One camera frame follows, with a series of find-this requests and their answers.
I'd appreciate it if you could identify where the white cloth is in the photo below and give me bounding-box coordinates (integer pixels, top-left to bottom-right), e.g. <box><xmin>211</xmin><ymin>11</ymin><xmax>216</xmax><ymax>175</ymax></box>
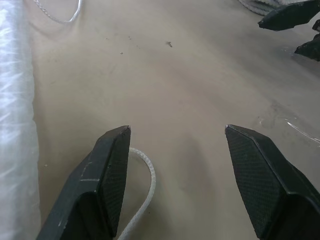
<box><xmin>239</xmin><ymin>0</ymin><xmax>305</xmax><ymax>14</ymax></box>

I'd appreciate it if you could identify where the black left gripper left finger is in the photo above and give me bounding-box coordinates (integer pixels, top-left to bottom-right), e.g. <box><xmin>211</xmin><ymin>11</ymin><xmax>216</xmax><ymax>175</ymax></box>
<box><xmin>36</xmin><ymin>125</ymin><xmax>132</xmax><ymax>240</ymax></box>

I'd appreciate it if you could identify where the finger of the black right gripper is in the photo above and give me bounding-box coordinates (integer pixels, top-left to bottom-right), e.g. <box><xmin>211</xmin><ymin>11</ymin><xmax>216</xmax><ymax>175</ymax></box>
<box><xmin>257</xmin><ymin>0</ymin><xmax>320</xmax><ymax>32</ymax></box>
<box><xmin>294</xmin><ymin>32</ymin><xmax>320</xmax><ymax>62</ymax></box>

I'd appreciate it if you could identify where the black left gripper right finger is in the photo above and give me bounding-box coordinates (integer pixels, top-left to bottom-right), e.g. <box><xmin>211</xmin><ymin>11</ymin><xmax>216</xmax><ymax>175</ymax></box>
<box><xmin>224</xmin><ymin>124</ymin><xmax>320</xmax><ymax>240</ymax></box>

